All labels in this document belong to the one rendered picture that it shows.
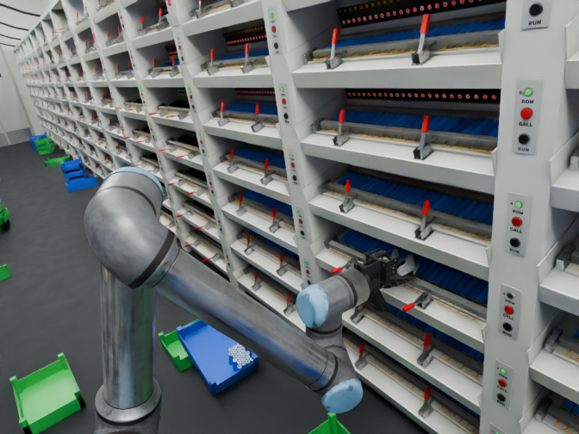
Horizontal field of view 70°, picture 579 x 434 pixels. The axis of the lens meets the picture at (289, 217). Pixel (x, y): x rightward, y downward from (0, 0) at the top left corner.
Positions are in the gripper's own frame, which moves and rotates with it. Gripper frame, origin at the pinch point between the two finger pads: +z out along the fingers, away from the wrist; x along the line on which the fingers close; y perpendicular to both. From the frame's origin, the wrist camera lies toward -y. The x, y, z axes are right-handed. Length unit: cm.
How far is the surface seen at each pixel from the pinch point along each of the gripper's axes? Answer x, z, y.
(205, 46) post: 103, -5, 64
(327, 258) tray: 28.0, -7.1, -5.7
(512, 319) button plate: -32.8, -8.8, 3.3
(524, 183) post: -32.7, -10.3, 32.5
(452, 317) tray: -17.6, -5.8, -5.5
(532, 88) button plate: -33, -12, 49
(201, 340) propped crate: 75, -40, -49
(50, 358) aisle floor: 124, -94, -60
